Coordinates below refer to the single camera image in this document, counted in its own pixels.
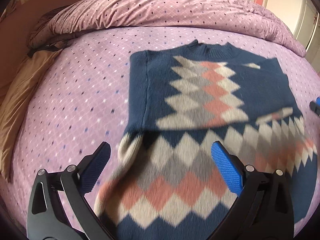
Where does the navy argyle knit sweater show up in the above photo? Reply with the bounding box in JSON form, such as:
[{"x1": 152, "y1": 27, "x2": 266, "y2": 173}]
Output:
[{"x1": 94, "y1": 41, "x2": 317, "y2": 239}]

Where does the purple diamond-pattern bed sheet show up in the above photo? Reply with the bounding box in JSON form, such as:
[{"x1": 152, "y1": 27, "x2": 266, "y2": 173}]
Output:
[{"x1": 1, "y1": 27, "x2": 319, "y2": 229}]

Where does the tan brown pillow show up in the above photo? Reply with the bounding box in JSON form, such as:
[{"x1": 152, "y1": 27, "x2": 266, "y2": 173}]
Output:
[{"x1": 1, "y1": 42, "x2": 68, "y2": 182}]

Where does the white door frame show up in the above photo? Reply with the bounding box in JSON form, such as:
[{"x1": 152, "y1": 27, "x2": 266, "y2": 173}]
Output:
[{"x1": 265, "y1": 0, "x2": 320, "y2": 53}]

